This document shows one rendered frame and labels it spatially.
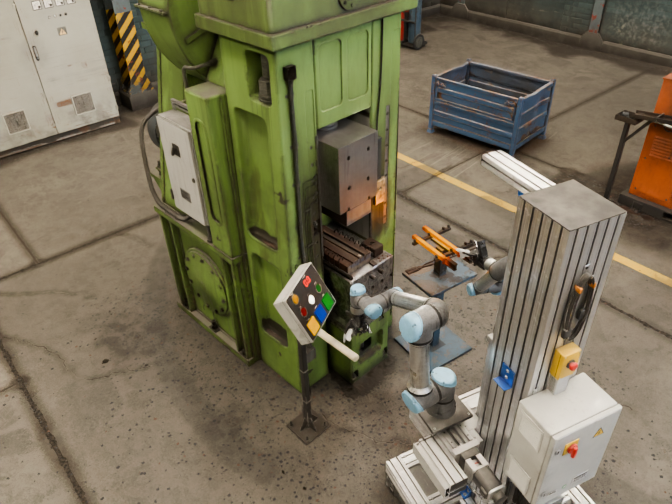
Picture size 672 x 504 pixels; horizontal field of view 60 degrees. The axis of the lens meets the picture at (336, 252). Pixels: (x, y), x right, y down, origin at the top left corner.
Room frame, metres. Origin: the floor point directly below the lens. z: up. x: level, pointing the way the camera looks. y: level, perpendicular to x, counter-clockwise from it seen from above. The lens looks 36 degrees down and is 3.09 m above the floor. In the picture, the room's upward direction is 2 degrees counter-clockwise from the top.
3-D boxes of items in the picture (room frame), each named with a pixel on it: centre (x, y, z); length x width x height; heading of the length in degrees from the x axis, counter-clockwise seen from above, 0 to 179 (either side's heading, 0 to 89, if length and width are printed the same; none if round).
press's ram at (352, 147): (2.96, -0.03, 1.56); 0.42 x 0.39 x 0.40; 43
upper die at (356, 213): (2.93, 0.01, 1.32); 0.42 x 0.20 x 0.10; 43
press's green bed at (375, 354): (2.98, -0.03, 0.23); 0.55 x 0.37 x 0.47; 43
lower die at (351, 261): (2.93, 0.01, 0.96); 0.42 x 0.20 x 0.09; 43
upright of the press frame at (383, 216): (3.30, -0.17, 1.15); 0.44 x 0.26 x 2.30; 43
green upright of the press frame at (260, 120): (2.84, 0.32, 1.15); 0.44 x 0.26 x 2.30; 43
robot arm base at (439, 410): (1.81, -0.48, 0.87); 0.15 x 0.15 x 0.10
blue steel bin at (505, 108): (6.50, -1.85, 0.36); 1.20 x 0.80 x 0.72; 45
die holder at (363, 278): (2.98, -0.03, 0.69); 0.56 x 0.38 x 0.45; 43
